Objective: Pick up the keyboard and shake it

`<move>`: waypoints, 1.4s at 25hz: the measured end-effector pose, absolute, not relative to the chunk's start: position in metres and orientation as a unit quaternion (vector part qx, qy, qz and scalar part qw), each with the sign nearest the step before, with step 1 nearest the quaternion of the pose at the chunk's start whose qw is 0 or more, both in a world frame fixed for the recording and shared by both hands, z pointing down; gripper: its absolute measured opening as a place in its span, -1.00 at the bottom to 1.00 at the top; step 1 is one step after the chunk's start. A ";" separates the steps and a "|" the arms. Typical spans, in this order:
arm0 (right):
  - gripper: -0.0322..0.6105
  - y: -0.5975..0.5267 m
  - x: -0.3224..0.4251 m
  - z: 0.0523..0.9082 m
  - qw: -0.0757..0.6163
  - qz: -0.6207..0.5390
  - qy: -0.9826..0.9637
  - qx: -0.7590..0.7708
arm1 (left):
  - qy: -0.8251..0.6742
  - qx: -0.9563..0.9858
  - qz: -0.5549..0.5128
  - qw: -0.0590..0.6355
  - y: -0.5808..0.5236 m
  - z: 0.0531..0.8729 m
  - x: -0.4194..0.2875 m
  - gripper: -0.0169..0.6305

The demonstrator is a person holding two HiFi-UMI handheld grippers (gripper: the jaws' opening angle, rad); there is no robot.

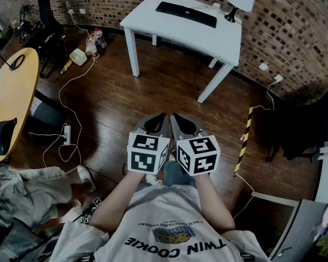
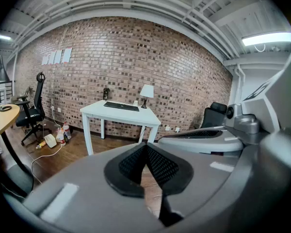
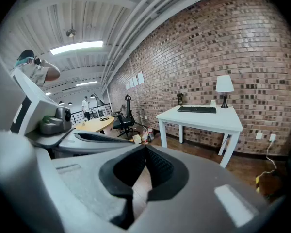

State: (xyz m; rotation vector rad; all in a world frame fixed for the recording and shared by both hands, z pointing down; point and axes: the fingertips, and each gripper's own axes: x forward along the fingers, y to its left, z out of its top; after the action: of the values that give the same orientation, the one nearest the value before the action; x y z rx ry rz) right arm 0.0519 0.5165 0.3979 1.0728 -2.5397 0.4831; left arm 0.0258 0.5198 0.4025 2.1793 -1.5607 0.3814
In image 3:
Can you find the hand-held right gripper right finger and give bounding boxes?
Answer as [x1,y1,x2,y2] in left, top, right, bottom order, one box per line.
[128,144,278,233]

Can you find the black desk lamp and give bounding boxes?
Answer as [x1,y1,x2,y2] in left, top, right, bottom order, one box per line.
[90,93,110,122]

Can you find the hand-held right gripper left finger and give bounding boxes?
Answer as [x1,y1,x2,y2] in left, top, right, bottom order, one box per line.
[50,144,146,230]

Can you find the black office chair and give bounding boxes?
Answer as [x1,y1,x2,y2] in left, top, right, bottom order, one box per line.
[111,94,136,139]

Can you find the round wooden table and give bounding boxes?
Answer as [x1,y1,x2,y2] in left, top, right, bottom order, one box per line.
[75,116,115,133]

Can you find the white table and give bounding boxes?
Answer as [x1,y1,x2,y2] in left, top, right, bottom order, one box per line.
[156,104,243,168]

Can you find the long ceiling light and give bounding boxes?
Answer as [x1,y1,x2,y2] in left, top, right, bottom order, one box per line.
[75,81,98,87]
[50,40,104,56]

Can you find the black keyboard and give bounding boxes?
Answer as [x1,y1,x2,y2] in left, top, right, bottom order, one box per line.
[177,106,217,114]

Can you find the white shade table lamp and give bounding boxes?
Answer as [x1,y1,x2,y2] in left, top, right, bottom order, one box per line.
[215,75,235,109]

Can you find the white ceiling pipes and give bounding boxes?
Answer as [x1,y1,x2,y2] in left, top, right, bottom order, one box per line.
[100,0,209,88]

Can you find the black metal railing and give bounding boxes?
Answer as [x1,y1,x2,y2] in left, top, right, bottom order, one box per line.
[71,103,113,125]

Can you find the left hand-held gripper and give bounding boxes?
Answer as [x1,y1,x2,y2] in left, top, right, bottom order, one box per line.
[9,68,137,155]

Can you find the white charger cable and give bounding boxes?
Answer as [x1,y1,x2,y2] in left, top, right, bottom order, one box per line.
[256,139,277,179]

